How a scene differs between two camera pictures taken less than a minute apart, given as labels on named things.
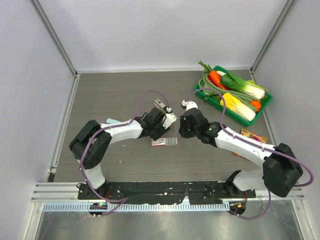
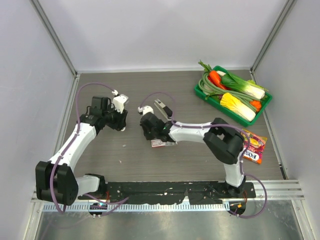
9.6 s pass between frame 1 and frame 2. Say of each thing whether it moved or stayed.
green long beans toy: stayed
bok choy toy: stayed
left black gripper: moved
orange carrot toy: stayed
